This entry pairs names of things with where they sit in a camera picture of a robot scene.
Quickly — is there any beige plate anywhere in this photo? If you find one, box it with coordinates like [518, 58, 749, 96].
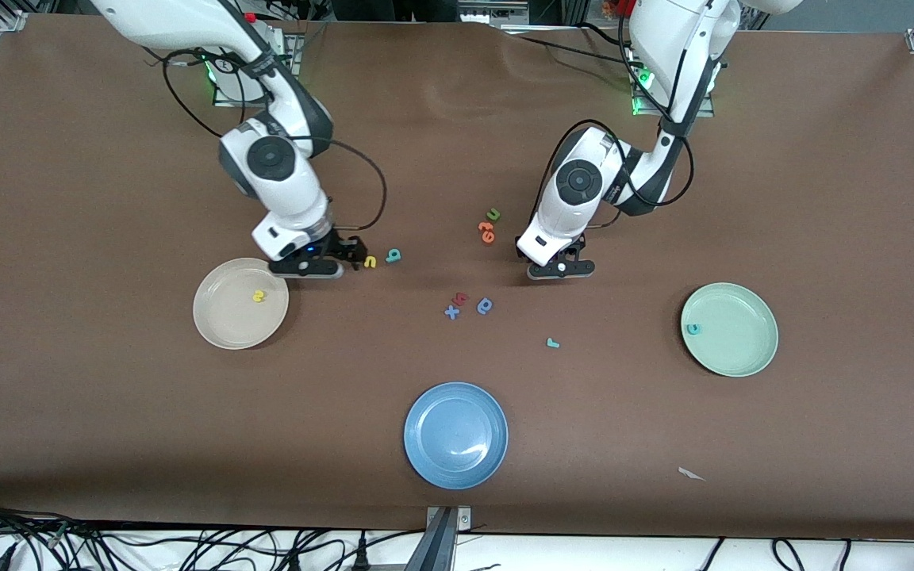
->
[192, 257, 290, 351]

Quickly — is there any green plate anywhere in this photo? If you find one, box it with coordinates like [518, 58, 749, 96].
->
[680, 282, 779, 377]

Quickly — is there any blue plate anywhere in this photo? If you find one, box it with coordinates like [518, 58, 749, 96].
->
[403, 381, 509, 490]

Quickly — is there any aluminium table profile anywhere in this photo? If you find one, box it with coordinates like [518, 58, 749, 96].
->
[404, 505, 474, 571]

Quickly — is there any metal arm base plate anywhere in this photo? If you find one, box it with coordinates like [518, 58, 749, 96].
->
[213, 32, 304, 109]
[630, 75, 716, 118]

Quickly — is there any black tabletop cable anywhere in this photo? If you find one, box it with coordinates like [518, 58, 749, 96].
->
[505, 22, 637, 66]

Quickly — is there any black floor cable tangle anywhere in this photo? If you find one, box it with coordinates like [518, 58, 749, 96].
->
[0, 493, 426, 571]

